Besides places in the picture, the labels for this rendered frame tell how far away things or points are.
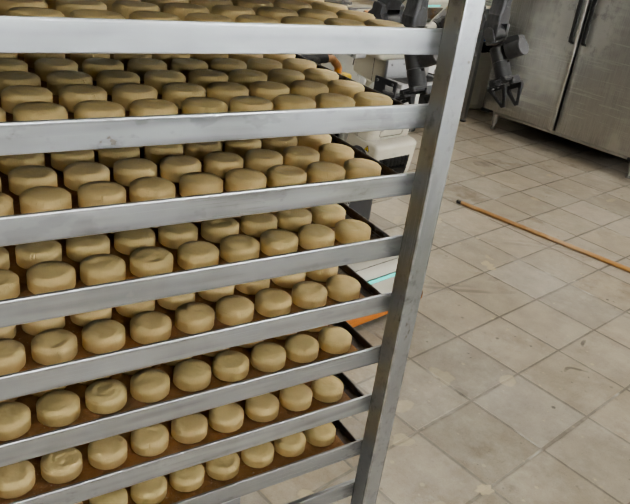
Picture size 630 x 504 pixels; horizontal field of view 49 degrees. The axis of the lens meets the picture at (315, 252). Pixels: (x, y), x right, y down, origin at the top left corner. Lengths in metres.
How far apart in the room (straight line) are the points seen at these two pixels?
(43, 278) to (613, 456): 2.17
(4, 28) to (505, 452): 2.11
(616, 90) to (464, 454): 3.66
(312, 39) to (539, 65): 5.10
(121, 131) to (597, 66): 5.05
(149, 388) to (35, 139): 0.37
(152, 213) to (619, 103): 4.96
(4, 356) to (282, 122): 0.40
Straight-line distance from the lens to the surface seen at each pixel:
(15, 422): 0.88
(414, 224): 0.91
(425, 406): 2.55
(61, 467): 0.95
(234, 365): 0.95
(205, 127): 0.73
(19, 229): 0.71
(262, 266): 0.83
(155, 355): 0.83
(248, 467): 1.10
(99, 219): 0.73
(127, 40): 0.68
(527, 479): 2.40
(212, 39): 0.71
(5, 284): 0.78
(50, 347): 0.84
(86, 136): 0.69
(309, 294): 0.95
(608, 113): 5.56
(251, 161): 0.89
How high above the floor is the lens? 1.54
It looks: 27 degrees down
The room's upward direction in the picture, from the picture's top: 8 degrees clockwise
